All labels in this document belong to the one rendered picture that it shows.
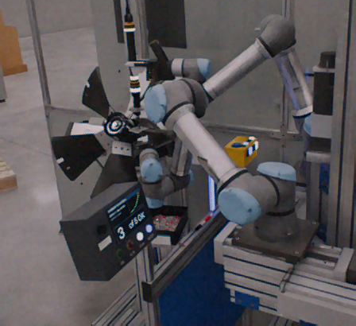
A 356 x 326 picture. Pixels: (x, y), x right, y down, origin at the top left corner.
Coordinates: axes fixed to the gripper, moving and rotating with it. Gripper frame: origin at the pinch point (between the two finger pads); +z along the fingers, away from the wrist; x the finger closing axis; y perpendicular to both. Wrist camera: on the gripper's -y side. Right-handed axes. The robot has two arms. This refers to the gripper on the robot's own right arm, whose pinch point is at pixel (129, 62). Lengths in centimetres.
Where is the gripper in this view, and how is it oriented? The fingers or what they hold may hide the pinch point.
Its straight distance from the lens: 211.3
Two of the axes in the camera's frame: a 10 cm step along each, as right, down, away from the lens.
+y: 0.6, 9.3, 3.5
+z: -9.4, -0.7, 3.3
